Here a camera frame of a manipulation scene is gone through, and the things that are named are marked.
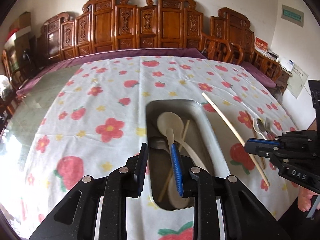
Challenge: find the purple armchair cushion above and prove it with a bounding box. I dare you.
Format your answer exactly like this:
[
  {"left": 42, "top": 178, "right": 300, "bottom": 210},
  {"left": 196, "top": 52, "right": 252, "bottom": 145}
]
[{"left": 241, "top": 61, "right": 278, "bottom": 88}]

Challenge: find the white plastic spoon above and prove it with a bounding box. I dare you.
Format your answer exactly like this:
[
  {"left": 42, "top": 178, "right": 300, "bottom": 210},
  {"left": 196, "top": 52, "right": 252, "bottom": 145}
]
[
  {"left": 165, "top": 127, "right": 197, "bottom": 209},
  {"left": 157, "top": 112, "right": 208, "bottom": 172}
]

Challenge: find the strawberry flower print tablecloth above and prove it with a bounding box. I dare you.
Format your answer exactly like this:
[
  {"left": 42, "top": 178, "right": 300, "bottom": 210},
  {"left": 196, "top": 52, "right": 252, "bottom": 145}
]
[{"left": 19, "top": 55, "right": 304, "bottom": 240}]

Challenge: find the rectangular metal container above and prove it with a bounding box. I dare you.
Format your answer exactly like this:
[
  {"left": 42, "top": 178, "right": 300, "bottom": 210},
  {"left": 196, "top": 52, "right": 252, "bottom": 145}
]
[{"left": 145, "top": 99, "right": 232, "bottom": 210}]

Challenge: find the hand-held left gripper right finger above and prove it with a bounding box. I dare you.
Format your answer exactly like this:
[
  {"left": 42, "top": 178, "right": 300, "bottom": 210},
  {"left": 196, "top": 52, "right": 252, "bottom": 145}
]
[{"left": 169, "top": 142, "right": 288, "bottom": 240}]

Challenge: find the tall brown cardboard box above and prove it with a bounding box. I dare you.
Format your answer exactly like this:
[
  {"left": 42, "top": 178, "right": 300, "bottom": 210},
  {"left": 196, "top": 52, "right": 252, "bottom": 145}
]
[{"left": 14, "top": 34, "right": 31, "bottom": 63}]

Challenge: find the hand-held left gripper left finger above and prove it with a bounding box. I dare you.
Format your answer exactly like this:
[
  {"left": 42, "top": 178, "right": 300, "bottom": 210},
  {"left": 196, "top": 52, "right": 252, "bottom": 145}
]
[{"left": 29, "top": 142, "right": 149, "bottom": 240}]

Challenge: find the carved wooden sofa bench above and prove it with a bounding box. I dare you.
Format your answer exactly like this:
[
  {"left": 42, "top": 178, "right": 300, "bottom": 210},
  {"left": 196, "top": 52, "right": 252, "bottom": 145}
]
[{"left": 37, "top": 0, "right": 244, "bottom": 65}]

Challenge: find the metal spoon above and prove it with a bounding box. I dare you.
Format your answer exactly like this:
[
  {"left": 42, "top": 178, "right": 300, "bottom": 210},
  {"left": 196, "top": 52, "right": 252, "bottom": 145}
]
[
  {"left": 149, "top": 137, "right": 172, "bottom": 155},
  {"left": 252, "top": 118, "right": 268, "bottom": 140},
  {"left": 256, "top": 119, "right": 269, "bottom": 133}
]

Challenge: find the wooden side table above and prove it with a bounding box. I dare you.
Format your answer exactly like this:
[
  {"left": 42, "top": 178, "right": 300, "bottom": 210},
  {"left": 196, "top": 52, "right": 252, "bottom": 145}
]
[{"left": 274, "top": 55, "right": 293, "bottom": 90}]

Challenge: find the grey wall panel box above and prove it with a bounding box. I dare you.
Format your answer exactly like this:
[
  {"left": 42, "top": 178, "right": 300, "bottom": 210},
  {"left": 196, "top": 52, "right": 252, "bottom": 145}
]
[{"left": 281, "top": 4, "right": 305, "bottom": 28}]

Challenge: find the carved wooden armchair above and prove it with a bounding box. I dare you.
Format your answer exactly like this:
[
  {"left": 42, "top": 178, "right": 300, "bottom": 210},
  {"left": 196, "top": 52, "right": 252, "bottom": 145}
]
[{"left": 210, "top": 7, "right": 283, "bottom": 85}]

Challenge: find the long purple sofa cushion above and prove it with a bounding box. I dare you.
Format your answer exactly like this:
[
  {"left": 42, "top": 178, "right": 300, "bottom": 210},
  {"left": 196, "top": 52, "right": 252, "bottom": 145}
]
[{"left": 15, "top": 47, "right": 209, "bottom": 98}]

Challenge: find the dark carved wooden chair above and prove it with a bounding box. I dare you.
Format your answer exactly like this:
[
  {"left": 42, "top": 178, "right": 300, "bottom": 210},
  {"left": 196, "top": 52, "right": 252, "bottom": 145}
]
[{"left": 0, "top": 90, "right": 18, "bottom": 120}]

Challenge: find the crumpled clear plastic bag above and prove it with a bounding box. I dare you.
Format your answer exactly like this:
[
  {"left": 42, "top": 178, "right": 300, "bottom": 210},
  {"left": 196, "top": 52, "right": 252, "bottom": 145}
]
[{"left": 0, "top": 74, "right": 13, "bottom": 95}]

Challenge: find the metal fork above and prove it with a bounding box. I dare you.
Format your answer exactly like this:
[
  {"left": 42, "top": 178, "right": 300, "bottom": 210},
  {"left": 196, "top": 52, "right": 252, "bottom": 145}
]
[{"left": 264, "top": 117, "right": 277, "bottom": 138}]

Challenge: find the person's right hand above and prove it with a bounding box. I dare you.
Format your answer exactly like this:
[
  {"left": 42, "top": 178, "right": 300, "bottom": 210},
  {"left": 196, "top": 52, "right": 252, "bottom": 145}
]
[{"left": 299, "top": 187, "right": 313, "bottom": 212}]

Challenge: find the black desk fan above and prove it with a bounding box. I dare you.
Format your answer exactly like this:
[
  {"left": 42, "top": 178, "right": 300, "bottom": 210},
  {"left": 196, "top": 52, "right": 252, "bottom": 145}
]
[{"left": 21, "top": 49, "right": 35, "bottom": 68}]

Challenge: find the flat white box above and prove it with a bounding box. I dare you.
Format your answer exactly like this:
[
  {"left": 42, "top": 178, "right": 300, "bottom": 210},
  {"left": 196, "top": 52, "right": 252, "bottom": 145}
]
[{"left": 5, "top": 29, "right": 30, "bottom": 46}]

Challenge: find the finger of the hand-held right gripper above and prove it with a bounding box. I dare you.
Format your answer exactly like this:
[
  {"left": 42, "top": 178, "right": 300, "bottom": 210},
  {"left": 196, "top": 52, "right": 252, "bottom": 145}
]
[
  {"left": 244, "top": 129, "right": 311, "bottom": 149},
  {"left": 246, "top": 147, "right": 280, "bottom": 159}
]

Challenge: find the white box-shaped device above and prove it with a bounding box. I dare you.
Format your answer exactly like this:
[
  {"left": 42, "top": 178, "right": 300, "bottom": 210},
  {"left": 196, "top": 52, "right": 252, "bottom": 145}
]
[{"left": 280, "top": 57, "right": 295, "bottom": 72}]

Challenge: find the small brown cardboard box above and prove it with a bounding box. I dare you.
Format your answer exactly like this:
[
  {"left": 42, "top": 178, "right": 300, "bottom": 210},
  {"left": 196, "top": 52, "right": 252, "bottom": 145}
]
[{"left": 10, "top": 11, "right": 32, "bottom": 30}]

